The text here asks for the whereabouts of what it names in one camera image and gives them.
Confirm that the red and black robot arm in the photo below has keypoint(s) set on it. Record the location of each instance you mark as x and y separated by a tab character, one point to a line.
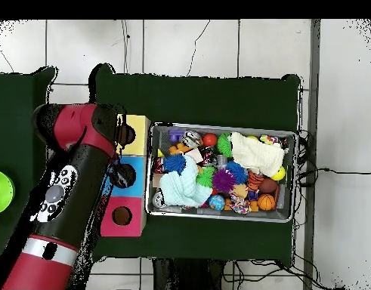
76	181

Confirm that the wooden box with three holes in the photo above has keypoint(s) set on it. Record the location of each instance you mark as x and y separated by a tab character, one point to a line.
140	136

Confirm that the clear mesh bin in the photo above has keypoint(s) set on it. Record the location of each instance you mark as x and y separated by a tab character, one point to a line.
191	215

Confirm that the blue spiky ball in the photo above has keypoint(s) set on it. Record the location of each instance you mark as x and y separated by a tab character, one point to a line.
174	164
238	172

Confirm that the crushed silver can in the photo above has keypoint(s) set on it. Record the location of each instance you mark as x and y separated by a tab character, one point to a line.
192	139

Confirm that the mint green cloth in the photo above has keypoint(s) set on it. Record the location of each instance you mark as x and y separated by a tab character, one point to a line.
182	184

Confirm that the green spiky ball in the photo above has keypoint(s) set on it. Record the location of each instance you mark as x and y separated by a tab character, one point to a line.
205	177
224	145

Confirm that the orange red ball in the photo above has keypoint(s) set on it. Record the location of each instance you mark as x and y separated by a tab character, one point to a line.
209	139

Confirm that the purple spiky ball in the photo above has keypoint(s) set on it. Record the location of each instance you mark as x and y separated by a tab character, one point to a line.
224	180

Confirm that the dark green table cloth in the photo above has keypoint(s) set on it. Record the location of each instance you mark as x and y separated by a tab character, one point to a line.
16	103
197	96

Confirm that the cream yellow cloth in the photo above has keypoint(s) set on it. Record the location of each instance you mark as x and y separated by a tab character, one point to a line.
257	154

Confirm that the tiger striped toy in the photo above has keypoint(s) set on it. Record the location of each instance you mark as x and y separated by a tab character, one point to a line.
255	180

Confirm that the orange mini basketball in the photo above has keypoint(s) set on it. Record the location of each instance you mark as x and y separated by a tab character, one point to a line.
267	202

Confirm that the bright green bowl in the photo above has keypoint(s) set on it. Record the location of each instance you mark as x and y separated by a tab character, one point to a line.
1	192

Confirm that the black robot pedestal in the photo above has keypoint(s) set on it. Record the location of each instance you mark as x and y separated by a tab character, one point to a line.
185	278

